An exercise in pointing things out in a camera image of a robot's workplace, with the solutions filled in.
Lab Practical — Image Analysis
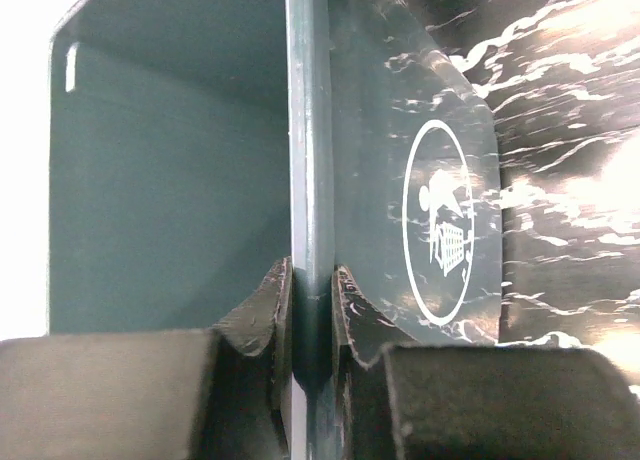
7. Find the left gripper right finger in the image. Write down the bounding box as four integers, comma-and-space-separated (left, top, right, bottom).
332, 266, 639, 459

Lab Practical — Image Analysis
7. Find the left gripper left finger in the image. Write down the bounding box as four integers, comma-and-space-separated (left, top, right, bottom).
1, 258, 293, 459

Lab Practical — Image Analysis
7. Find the dark green trash bin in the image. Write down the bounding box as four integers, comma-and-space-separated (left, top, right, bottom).
49, 0, 502, 459

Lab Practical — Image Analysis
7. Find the black marble pattern mat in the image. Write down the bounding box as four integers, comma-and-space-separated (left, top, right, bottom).
404, 0, 639, 391

